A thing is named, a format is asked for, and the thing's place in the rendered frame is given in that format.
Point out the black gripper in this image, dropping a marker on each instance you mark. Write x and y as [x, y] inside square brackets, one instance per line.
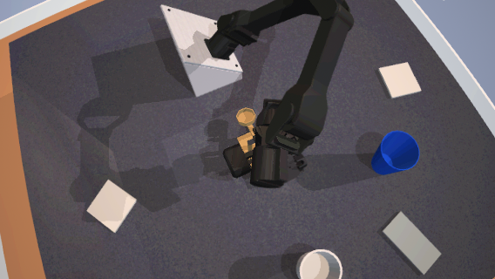
[238, 162]

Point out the beige flat square tile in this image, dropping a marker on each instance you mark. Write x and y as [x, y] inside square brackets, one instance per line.
[111, 206]
[399, 80]

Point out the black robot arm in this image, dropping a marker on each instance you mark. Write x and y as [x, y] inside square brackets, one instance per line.
[303, 110]

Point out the blue plastic cup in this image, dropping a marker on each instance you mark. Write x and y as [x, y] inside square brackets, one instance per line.
[397, 152]

